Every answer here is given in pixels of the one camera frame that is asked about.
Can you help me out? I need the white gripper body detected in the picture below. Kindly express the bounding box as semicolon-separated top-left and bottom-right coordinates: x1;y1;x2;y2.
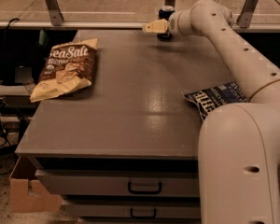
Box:
168;9;193;35

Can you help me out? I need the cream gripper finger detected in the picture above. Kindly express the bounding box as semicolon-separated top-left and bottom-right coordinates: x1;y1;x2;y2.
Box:
142;19;168;34

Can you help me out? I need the blue pepsi can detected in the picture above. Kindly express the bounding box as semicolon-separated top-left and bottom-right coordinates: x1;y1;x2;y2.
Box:
157;6;175;41

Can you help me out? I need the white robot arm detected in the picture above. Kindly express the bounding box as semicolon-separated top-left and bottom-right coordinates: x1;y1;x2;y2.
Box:
143;0;280;224

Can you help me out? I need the blue kettle chip bag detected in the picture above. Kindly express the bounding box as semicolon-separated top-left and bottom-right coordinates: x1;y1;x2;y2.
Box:
183;81;247;120

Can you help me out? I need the brown sea salt chip bag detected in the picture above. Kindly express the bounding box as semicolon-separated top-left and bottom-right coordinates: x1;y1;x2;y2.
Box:
30;38;99;103

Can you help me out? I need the grey drawer cabinet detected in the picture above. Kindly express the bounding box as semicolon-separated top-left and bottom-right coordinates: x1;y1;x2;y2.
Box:
17;30;231;224

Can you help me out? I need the lower grey drawer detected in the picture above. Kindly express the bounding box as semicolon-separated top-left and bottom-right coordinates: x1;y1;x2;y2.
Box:
63;200;201;219

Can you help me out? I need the grey drawer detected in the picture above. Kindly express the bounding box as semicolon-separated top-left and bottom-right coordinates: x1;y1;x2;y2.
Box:
63;200;201;219
35;170;199;198

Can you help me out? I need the upper grey drawer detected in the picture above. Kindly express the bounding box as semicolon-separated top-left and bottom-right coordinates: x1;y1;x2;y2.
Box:
35;170;199;198

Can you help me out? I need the cardboard box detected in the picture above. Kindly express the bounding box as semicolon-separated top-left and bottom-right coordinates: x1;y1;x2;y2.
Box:
8;156;63;214

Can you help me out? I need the right metal bracket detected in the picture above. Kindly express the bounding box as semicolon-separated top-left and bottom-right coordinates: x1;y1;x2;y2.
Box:
237;0;259;28

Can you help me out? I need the left metal bracket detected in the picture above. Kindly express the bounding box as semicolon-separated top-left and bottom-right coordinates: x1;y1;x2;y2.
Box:
45;0;63;26

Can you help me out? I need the black cable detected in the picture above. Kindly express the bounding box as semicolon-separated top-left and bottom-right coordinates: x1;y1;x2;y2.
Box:
0;17;21;175

